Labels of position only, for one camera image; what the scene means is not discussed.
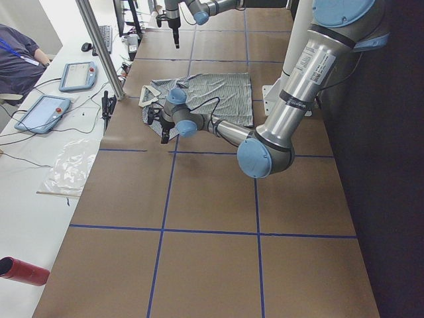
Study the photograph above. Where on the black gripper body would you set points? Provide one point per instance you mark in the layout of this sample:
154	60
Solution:
165	126
173	24

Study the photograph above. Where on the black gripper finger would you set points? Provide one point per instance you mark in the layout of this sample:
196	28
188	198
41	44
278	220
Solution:
176	37
165	136

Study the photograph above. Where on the blue white striped polo shirt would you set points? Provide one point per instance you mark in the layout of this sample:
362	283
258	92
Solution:
217	103

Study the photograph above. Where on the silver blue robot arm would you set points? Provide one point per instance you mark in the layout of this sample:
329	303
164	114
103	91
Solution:
199	11
336	28

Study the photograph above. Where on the white mug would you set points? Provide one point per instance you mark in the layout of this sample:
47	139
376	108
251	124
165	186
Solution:
130	39

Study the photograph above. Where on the black clamp tool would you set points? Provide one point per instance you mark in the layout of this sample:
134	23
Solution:
108	107

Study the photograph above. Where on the black keyboard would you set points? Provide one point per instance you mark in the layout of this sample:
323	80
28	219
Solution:
106	33

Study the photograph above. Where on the black computer mouse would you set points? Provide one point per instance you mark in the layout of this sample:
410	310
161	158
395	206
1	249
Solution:
86	47

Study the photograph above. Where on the clear plastic bag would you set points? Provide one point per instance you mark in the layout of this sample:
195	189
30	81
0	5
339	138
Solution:
70	171

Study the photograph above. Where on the upper blue teach pendant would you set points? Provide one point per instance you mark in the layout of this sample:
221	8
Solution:
78	76

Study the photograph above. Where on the blue teach pendant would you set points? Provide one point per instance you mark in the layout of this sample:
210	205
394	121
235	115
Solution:
44	114
78	76

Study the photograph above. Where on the lower blue teach pendant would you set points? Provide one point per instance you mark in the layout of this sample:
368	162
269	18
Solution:
44	114

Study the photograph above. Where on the seated person in grey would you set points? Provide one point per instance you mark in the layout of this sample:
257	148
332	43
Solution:
22	63

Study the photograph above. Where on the red cylinder tube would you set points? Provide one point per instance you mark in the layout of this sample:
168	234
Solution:
24	272

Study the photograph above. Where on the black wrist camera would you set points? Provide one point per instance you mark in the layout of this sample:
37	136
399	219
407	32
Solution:
153	114

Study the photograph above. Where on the aluminium frame post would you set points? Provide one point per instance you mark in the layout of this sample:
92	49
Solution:
92	27

